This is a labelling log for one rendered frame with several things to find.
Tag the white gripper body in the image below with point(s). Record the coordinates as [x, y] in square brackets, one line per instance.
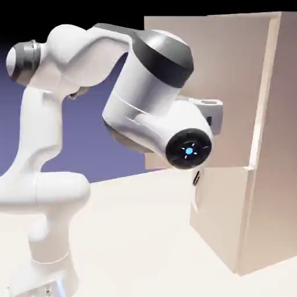
[214, 116]

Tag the large light wooden cabinet door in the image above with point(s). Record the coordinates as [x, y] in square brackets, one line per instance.
[227, 60]

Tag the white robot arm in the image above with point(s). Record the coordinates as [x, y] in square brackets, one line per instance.
[139, 92]

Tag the light wooden cabinet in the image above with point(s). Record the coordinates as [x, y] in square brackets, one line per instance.
[273, 162]

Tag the small light wooden cabinet door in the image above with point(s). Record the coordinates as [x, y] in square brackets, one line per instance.
[220, 215]

